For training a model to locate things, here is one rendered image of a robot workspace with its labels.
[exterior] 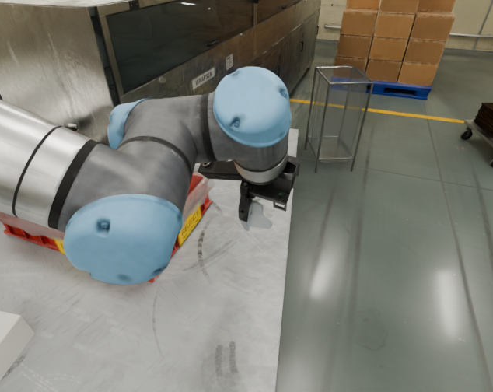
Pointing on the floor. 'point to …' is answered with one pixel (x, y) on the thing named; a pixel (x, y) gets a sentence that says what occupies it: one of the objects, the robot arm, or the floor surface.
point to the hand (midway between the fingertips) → (256, 194)
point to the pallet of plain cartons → (396, 42)
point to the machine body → (291, 53)
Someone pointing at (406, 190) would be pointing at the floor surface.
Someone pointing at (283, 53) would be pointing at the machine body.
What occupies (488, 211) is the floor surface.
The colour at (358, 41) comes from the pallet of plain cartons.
